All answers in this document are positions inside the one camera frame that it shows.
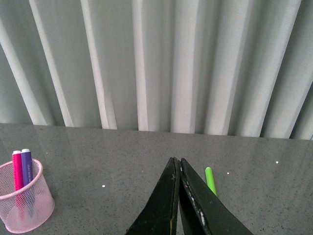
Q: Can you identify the pink mesh pen cup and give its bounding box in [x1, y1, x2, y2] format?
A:
[0, 159, 55, 234]

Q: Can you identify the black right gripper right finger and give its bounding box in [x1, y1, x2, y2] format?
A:
[179, 158, 252, 235]

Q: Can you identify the pink highlighter pen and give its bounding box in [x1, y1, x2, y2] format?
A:
[12, 150, 24, 221]

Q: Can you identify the white pleated curtain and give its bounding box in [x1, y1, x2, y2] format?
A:
[0, 0, 313, 140]

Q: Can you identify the purple highlighter pen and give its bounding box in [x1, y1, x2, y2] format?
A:
[21, 149, 35, 217]

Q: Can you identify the green highlighter pen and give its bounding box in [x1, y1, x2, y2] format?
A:
[205, 167, 217, 196]

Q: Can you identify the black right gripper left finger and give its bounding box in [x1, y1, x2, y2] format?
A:
[126, 158, 180, 235]

